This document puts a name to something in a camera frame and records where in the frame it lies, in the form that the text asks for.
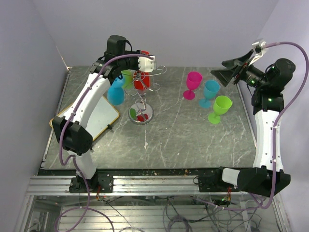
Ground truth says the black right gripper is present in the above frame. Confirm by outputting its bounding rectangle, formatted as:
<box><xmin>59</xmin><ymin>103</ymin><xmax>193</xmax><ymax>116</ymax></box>
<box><xmin>211</xmin><ymin>49</ymin><xmax>269</xmax><ymax>89</ymax></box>

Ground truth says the light green wine glass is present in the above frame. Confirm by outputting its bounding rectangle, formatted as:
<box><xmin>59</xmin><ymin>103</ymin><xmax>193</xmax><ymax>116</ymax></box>
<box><xmin>121</xmin><ymin>70</ymin><xmax>133</xmax><ymax>89</ymax></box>

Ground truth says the red plastic wine glass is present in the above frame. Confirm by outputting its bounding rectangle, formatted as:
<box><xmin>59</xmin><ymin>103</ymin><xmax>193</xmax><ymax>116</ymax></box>
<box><xmin>133</xmin><ymin>50</ymin><xmax>152</xmax><ymax>91</ymax></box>

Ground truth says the teal plastic wine glass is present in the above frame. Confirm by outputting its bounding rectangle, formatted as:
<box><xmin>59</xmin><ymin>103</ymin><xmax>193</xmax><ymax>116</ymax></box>
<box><xmin>198</xmin><ymin>80</ymin><xmax>220</xmax><ymax>109</ymax></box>

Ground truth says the blue plastic wine glass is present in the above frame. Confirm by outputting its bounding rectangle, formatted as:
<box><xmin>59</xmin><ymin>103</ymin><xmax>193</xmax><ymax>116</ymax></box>
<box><xmin>107</xmin><ymin>75</ymin><xmax>125</xmax><ymax>106</ymax></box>

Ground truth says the green plastic wine glass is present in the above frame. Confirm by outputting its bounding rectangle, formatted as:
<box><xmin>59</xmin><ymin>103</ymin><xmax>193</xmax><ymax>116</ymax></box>
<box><xmin>208</xmin><ymin>95</ymin><xmax>232</xmax><ymax>124</ymax></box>

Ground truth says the pink plastic wine glass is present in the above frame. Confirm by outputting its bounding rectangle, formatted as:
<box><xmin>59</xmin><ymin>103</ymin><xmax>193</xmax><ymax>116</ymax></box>
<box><xmin>183</xmin><ymin>72</ymin><xmax>203</xmax><ymax>100</ymax></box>

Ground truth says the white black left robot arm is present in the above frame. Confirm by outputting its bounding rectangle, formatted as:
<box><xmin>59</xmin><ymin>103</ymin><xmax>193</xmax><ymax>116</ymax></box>
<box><xmin>52</xmin><ymin>35</ymin><xmax>141</xmax><ymax>192</ymax></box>

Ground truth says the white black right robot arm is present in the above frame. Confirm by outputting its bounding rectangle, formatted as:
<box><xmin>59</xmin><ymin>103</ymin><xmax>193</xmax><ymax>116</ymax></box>
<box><xmin>211</xmin><ymin>51</ymin><xmax>295</xmax><ymax>197</ymax></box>

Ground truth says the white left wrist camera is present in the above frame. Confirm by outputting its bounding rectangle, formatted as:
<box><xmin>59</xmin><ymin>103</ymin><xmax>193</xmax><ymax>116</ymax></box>
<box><xmin>138</xmin><ymin>55</ymin><xmax>156</xmax><ymax>73</ymax></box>

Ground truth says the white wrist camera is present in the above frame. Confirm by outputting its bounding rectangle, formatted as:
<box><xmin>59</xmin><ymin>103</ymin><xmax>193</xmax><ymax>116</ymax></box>
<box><xmin>250</xmin><ymin>39</ymin><xmax>268</xmax><ymax>65</ymax></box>
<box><xmin>138</xmin><ymin>55</ymin><xmax>156</xmax><ymax>73</ymax></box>

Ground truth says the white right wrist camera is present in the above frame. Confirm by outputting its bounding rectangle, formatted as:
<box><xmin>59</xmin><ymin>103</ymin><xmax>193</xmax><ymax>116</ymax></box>
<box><xmin>250</xmin><ymin>39</ymin><xmax>268</xmax><ymax>65</ymax></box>

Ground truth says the white board yellow frame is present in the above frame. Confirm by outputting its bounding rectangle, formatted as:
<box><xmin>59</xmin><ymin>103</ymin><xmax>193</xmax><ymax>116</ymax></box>
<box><xmin>49</xmin><ymin>95</ymin><xmax>121</xmax><ymax>142</ymax></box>

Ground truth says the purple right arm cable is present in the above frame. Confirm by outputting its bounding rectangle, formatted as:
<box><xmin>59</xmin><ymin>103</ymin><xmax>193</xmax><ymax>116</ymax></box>
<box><xmin>263</xmin><ymin>41</ymin><xmax>309</xmax><ymax>211</ymax></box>

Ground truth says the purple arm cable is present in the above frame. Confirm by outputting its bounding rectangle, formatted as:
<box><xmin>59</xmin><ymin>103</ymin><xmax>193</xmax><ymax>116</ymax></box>
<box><xmin>53</xmin><ymin>53</ymin><xmax>155</xmax><ymax>232</ymax></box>
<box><xmin>263</xmin><ymin>41</ymin><xmax>309</xmax><ymax>211</ymax></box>

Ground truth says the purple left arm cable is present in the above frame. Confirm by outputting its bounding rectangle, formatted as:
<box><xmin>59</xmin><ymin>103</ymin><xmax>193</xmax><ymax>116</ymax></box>
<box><xmin>53</xmin><ymin>53</ymin><xmax>155</xmax><ymax>232</ymax></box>

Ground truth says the aluminium rail frame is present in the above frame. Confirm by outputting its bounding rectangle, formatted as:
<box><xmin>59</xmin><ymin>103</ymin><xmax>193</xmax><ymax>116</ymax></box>
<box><xmin>26</xmin><ymin>145</ymin><xmax>283</xmax><ymax>232</ymax></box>

